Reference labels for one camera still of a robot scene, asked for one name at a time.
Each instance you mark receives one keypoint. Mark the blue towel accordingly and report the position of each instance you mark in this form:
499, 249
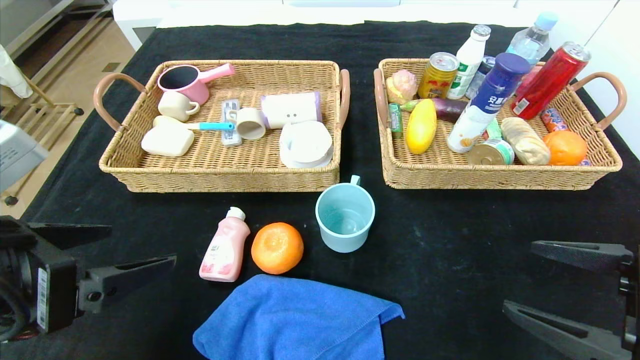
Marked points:
295, 320

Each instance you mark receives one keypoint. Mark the teal plastic mug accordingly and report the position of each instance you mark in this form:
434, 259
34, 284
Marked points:
345, 220

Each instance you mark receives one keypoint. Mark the white round container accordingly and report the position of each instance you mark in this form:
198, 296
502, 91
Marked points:
304, 144

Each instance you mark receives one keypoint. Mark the pink lotion bottle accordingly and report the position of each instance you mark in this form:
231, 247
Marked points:
224, 250

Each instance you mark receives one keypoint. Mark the tall red drink can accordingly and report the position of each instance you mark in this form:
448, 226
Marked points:
545, 85

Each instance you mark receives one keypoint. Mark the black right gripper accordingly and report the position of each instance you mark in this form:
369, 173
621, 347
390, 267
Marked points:
631, 290

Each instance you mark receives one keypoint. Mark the orange blue snack packet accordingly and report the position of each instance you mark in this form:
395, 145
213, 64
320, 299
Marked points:
552, 120

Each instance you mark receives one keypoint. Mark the beige bread loaf toy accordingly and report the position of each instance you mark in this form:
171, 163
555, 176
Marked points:
525, 142

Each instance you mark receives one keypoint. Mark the cream rounded soap box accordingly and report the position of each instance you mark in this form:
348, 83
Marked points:
165, 141

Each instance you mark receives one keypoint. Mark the green gum pack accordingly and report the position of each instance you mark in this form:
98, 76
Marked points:
395, 120

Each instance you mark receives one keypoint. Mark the gold drink can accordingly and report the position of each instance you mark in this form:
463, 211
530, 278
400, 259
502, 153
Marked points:
436, 80

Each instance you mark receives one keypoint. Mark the purple eggplant toy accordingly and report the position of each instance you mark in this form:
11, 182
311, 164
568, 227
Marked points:
447, 107

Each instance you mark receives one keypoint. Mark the orange tangerine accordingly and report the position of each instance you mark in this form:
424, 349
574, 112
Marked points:
565, 148
276, 248

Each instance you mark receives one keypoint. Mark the yellow mango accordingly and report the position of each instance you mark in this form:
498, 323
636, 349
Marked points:
420, 127

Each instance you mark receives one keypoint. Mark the small blue lidded jar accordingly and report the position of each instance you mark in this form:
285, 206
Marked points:
477, 82

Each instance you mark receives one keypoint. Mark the white purple tissue pack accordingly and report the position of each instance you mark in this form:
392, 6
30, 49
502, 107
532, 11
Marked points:
289, 111

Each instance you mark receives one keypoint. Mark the clear water bottle blue cap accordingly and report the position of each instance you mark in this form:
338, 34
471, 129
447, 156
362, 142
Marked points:
530, 42

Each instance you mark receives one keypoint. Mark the white hanging cloth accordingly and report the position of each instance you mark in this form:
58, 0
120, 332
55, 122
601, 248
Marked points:
12, 75

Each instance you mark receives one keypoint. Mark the white grey razor pack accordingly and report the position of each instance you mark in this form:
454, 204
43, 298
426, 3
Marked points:
230, 136

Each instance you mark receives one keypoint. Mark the white bottle dark blue cap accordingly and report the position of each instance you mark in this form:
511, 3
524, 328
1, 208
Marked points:
495, 90

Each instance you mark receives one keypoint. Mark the white furniture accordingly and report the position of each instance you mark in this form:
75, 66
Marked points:
225, 12

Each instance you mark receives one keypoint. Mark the wooden rack on wheels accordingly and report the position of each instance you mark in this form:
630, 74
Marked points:
55, 105

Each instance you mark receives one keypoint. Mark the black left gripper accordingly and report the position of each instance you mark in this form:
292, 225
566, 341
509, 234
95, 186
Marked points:
51, 295

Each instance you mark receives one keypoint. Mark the pink toy saucepan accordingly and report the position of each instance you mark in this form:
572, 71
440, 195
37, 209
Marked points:
192, 91

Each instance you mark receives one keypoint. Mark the small purple packet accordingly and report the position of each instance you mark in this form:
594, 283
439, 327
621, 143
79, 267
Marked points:
584, 163

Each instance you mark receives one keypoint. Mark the small beige cup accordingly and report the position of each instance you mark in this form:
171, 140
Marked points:
251, 126

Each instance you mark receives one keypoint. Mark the white milk bottle green label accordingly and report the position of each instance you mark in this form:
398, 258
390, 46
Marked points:
467, 60

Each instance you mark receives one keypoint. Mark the green white candy tube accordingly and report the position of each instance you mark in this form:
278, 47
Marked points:
494, 129

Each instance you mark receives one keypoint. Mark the tin can green label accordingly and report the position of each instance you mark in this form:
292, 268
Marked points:
492, 154

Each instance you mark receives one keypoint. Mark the black table cloth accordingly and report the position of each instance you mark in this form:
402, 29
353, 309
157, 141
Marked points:
450, 320

